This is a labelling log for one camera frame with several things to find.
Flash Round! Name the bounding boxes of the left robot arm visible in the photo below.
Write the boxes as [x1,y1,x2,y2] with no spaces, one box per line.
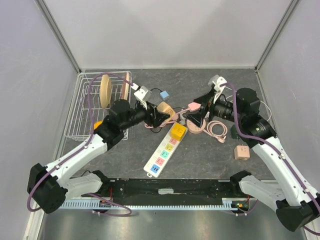
[27,99,170,214]

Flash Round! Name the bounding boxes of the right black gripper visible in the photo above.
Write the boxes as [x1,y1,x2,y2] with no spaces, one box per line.
[183,89,244,128]

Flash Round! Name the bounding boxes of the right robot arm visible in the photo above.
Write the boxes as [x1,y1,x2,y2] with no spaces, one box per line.
[184,88,320,232]

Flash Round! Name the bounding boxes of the blue charger adapter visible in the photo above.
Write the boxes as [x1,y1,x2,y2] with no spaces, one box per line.
[159,90,170,101]

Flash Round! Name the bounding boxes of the white multicolour power strip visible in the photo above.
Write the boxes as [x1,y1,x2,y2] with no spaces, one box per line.
[143,131,181,178]

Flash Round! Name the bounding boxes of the beige plate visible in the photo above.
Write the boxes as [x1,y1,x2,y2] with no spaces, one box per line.
[99,74,112,109]

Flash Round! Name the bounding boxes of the pink coiled cable with plug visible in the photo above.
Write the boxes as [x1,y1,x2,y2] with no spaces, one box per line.
[204,120,229,144]

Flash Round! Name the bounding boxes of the beige wooden cube socket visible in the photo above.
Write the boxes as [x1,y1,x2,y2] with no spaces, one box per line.
[157,101,176,122]

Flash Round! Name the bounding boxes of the pink round power socket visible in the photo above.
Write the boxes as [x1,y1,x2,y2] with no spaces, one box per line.
[186,120,206,134]

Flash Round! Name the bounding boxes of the white wire dish rack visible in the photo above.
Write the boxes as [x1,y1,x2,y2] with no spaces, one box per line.
[64,70,132,142]

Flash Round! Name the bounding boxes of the orange bowl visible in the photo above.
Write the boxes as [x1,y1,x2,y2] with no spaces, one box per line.
[93,120,103,130]

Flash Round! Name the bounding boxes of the dark green cube socket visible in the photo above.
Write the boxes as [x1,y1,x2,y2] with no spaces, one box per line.
[230,125,241,140]

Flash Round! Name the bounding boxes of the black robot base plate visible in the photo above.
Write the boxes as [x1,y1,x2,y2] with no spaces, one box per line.
[95,178,254,205]

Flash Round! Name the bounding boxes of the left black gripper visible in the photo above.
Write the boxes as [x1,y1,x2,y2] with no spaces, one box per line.
[120,100,170,131]

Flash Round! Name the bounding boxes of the yellow cube socket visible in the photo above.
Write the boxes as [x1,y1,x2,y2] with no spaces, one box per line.
[169,122,188,142]

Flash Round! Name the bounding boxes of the white charging cable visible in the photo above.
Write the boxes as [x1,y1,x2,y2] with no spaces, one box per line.
[224,86,273,123]

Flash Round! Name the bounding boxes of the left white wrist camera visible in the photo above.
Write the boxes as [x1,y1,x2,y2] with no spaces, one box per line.
[131,83,152,109]

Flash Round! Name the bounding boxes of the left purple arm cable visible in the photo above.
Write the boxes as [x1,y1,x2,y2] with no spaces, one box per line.
[26,72,133,217]

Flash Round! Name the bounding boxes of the pink bundled power cord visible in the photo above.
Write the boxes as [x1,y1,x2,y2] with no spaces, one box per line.
[144,107,191,130]

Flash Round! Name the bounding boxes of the pink long power strip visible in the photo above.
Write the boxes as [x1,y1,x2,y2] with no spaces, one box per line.
[188,102,201,112]

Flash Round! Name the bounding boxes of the pink rimmed plate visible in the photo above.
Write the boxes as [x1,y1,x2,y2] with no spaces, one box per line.
[120,71,130,100]

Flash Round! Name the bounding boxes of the grey slotted cable duct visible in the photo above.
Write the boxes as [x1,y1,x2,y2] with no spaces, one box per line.
[59,197,249,211]

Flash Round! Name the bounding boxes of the pink cube socket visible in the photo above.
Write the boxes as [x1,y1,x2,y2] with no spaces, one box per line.
[234,145,250,161]

